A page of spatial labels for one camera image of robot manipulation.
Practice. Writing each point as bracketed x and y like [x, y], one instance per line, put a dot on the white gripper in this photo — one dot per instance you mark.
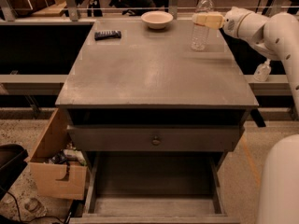
[233, 21]

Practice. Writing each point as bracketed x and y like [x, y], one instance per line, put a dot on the clear plastic water bottle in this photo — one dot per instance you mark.
[200, 32]

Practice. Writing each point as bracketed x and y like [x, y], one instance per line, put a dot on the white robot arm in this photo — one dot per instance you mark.
[276, 38]

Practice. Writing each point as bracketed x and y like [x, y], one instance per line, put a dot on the hand sanitizer pump bottle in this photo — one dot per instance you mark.
[263, 71]

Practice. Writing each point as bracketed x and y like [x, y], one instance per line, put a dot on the grey wooden drawer cabinet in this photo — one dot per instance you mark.
[153, 79]

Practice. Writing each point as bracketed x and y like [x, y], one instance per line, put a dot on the closed top grey drawer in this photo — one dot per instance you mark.
[207, 139]

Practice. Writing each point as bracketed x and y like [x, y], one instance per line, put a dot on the round drawer knob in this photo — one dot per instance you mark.
[156, 141]

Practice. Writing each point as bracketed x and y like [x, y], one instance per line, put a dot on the open middle grey drawer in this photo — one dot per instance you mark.
[154, 188]

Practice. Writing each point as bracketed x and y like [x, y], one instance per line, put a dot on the clear bottle on floor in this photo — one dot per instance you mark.
[35, 207]

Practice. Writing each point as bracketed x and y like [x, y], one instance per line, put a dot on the white ceramic bowl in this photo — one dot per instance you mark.
[156, 19]

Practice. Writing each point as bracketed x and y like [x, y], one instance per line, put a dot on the brown cardboard box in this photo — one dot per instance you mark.
[64, 181]

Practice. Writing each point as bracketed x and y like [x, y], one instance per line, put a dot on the black bin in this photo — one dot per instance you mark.
[12, 163]

